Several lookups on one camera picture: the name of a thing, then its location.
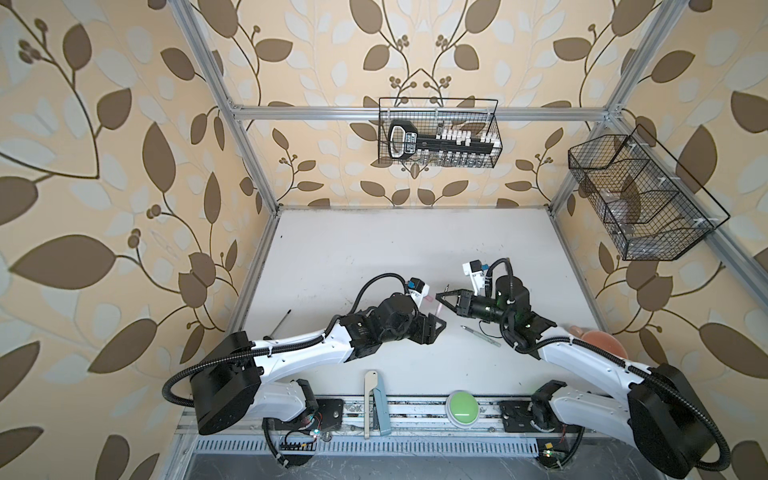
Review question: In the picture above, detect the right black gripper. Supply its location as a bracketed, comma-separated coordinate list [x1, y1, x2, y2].
[436, 289, 512, 329]

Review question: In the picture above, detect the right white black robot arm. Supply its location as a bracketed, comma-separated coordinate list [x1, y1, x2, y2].
[436, 258, 732, 479]

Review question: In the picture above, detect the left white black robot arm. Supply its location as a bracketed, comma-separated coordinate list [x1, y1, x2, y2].
[161, 274, 446, 435]

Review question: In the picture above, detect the green pen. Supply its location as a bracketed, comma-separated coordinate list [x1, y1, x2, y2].
[461, 325, 501, 348]

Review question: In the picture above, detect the green round button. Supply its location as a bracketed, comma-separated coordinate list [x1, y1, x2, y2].
[445, 390, 480, 428]

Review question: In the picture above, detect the black teal screwdriver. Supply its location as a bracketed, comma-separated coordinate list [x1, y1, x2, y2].
[263, 309, 292, 340]

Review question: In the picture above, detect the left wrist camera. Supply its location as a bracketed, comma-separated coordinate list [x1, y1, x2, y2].
[406, 277, 430, 308]

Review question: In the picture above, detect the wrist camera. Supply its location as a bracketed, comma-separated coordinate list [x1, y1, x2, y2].
[406, 277, 430, 308]
[462, 260, 488, 297]

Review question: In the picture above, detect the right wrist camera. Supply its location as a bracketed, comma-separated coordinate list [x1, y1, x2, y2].
[462, 260, 488, 297]

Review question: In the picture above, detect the black socket set rail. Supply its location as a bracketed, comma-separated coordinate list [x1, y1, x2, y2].
[383, 120, 502, 162]

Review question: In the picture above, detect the rear black wire basket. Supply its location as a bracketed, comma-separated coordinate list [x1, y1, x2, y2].
[377, 96, 503, 169]

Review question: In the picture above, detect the side black wire basket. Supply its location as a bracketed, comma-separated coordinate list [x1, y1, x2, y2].
[568, 124, 731, 262]

